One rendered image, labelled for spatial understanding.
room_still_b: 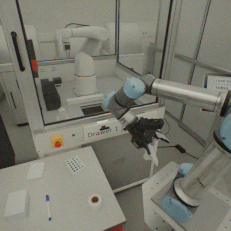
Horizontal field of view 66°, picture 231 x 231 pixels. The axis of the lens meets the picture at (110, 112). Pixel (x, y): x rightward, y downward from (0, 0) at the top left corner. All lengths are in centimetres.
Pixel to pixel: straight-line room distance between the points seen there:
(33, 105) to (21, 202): 51
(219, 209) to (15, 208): 100
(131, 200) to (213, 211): 99
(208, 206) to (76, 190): 69
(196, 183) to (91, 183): 60
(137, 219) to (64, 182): 94
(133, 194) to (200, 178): 136
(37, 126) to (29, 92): 23
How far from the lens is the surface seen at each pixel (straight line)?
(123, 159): 164
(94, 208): 100
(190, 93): 73
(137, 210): 192
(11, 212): 106
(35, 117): 116
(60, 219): 102
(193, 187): 75
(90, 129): 126
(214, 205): 116
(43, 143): 127
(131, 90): 67
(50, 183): 116
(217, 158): 65
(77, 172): 114
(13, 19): 102
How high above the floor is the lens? 163
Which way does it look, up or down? 30 degrees down
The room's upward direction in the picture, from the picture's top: straight up
